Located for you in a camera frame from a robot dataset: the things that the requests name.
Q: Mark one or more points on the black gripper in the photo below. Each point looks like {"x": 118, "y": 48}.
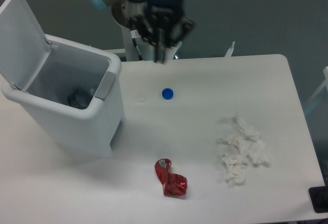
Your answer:
{"x": 162, "y": 14}

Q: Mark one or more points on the white trash can lid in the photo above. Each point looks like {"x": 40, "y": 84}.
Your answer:
{"x": 24, "y": 46}

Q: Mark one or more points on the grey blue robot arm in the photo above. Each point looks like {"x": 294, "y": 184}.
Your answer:
{"x": 151, "y": 29}

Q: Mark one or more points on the blue bottle cap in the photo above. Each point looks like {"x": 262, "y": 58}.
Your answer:
{"x": 167, "y": 93}

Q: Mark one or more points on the white bottle cap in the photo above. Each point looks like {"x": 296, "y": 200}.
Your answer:
{"x": 140, "y": 98}

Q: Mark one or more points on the white trash can body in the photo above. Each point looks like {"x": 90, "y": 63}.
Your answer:
{"x": 69, "y": 66}

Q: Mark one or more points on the crushed red can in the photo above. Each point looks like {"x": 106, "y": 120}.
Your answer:
{"x": 174, "y": 185}

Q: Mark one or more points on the dark object inside bin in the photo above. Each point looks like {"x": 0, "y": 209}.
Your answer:
{"x": 79, "y": 98}

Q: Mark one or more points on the crumpled white tissue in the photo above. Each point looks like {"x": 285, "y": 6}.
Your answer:
{"x": 245, "y": 147}

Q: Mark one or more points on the black device at edge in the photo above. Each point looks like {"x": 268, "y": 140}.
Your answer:
{"x": 318, "y": 196}

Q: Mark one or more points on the white mounting bracket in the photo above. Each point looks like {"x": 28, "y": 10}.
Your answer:
{"x": 170, "y": 52}

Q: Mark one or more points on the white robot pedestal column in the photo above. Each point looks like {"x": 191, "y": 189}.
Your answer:
{"x": 135, "y": 48}

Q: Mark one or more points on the white table bracket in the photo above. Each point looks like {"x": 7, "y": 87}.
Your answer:
{"x": 230, "y": 50}

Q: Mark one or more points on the white frame at right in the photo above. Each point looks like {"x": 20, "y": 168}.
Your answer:
{"x": 317, "y": 96}

